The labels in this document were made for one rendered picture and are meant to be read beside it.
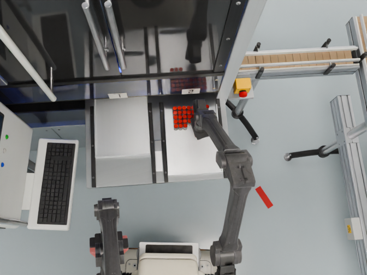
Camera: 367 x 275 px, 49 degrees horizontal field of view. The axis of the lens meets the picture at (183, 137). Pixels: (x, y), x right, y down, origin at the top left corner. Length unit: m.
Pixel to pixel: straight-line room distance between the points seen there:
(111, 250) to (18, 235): 1.72
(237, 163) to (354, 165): 1.29
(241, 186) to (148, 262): 0.42
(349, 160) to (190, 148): 0.99
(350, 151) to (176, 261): 1.42
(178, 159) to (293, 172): 1.22
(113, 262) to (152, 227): 1.54
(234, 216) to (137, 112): 0.85
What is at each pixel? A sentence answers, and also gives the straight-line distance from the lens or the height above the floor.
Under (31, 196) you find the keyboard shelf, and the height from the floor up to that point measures 0.80.
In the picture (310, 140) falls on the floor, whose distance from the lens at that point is 3.05.
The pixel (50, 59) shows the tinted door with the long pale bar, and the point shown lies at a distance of 1.59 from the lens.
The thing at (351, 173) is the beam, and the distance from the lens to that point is 2.50.
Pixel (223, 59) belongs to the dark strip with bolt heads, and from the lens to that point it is 1.63.
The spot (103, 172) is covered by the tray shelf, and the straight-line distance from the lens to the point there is 1.96.
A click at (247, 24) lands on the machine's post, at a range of 1.41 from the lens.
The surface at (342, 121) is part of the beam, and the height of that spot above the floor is 0.55.
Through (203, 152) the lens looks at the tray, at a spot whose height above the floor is 0.88.
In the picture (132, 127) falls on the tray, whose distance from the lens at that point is 1.99.
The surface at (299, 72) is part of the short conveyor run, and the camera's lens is 2.16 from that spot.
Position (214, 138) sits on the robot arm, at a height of 1.36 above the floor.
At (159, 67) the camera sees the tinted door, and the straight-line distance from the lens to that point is 1.66.
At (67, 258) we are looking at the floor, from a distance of 2.87.
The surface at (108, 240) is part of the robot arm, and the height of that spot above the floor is 1.48.
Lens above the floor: 2.79
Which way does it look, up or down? 75 degrees down
